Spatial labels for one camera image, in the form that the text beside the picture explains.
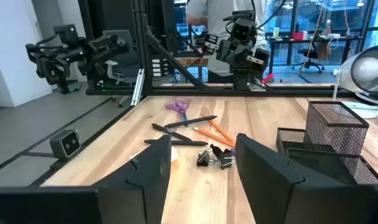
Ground purple scissors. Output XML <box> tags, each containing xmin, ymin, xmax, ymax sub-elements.
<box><xmin>164</xmin><ymin>98</ymin><xmax>190</xmax><ymax>127</ymax></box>

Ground black binder clip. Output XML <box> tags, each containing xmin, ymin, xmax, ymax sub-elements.
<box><xmin>196</xmin><ymin>148</ymin><xmax>212</xmax><ymax>167</ymax></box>
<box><xmin>209</xmin><ymin>143</ymin><xmax>237</xmax><ymax>170</ymax></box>

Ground black pen with white print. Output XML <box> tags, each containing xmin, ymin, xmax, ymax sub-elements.
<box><xmin>151</xmin><ymin>123</ymin><xmax>193</xmax><ymax>142</ymax></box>

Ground grey table-level camera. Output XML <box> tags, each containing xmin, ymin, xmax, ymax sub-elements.
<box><xmin>49</xmin><ymin>128</ymin><xmax>82</xmax><ymax>160</ymax></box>

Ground black background desk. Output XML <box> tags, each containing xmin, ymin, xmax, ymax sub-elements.
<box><xmin>266</xmin><ymin>34</ymin><xmax>366</xmax><ymax>75</ymax></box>

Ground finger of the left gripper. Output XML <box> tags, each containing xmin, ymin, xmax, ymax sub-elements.
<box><xmin>252</xmin><ymin>48</ymin><xmax>271</xmax><ymax>73</ymax></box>
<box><xmin>204</xmin><ymin>32</ymin><xmax>220</xmax><ymax>55</ymax></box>

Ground black aluminium frame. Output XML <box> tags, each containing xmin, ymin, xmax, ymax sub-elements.
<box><xmin>82</xmin><ymin>0</ymin><xmax>351</xmax><ymax>97</ymax></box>

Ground white desk lamp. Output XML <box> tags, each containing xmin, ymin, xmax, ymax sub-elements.
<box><xmin>331</xmin><ymin>44</ymin><xmax>378</xmax><ymax>119</ymax></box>

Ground grey office chair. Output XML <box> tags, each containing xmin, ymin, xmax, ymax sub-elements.
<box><xmin>102</xmin><ymin>29</ymin><xmax>141</xmax><ymax>86</ymax></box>

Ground black mesh desk organizer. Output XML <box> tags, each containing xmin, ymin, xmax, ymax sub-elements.
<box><xmin>275</xmin><ymin>100</ymin><xmax>378</xmax><ymax>187</ymax></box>

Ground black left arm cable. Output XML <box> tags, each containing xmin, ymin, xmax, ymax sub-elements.
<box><xmin>250</xmin><ymin>0</ymin><xmax>288</xmax><ymax>30</ymax></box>

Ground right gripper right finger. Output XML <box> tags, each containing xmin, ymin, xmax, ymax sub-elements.
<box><xmin>235</xmin><ymin>133</ymin><xmax>348</xmax><ymax>224</ymax></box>

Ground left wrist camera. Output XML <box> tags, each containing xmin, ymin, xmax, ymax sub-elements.
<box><xmin>230</xmin><ymin>17</ymin><xmax>258</xmax><ymax>45</ymax></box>

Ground silver aluminium bar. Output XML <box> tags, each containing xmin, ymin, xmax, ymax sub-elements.
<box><xmin>131</xmin><ymin>68</ymin><xmax>145</xmax><ymax>106</ymax></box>

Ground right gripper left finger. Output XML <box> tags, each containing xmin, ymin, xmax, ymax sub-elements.
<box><xmin>93</xmin><ymin>134</ymin><xmax>172</xmax><ymax>224</ymax></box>

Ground black drawer unit white labels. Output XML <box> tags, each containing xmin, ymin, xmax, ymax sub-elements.
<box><xmin>151</xmin><ymin>57</ymin><xmax>164</xmax><ymax>78</ymax></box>

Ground black office chair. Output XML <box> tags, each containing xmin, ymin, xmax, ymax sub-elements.
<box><xmin>293</xmin><ymin>46</ymin><xmax>326</xmax><ymax>75</ymax></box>

